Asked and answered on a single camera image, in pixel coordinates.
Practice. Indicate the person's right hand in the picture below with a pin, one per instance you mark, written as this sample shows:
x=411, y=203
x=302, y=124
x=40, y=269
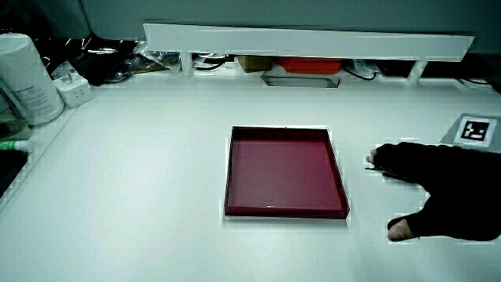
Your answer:
x=450, y=188

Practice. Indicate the white charger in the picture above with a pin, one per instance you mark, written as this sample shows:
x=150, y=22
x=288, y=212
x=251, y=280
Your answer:
x=74, y=92

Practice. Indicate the white desk shelf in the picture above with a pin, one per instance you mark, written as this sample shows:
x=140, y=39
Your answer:
x=305, y=42

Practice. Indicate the white desk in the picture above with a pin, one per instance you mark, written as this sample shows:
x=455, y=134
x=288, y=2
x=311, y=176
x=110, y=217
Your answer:
x=137, y=188

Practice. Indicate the dark red tray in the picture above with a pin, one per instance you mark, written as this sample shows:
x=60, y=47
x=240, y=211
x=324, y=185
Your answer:
x=283, y=172

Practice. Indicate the orange box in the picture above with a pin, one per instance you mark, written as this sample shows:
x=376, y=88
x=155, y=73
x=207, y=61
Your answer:
x=309, y=64

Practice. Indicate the brown cardboard box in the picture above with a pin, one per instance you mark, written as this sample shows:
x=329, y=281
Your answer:
x=254, y=62

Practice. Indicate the clear plastic bag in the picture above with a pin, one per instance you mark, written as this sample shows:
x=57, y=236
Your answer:
x=156, y=58

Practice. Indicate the black plastic bag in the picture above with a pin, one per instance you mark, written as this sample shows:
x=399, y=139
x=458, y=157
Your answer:
x=98, y=58

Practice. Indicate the white cylindrical canister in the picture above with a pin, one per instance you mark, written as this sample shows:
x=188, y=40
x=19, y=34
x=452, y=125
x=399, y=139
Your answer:
x=29, y=78

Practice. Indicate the green and white tube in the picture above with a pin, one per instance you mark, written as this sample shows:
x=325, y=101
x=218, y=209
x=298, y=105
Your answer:
x=13, y=145

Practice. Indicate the black flat object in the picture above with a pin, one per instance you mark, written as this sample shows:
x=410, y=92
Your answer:
x=8, y=168

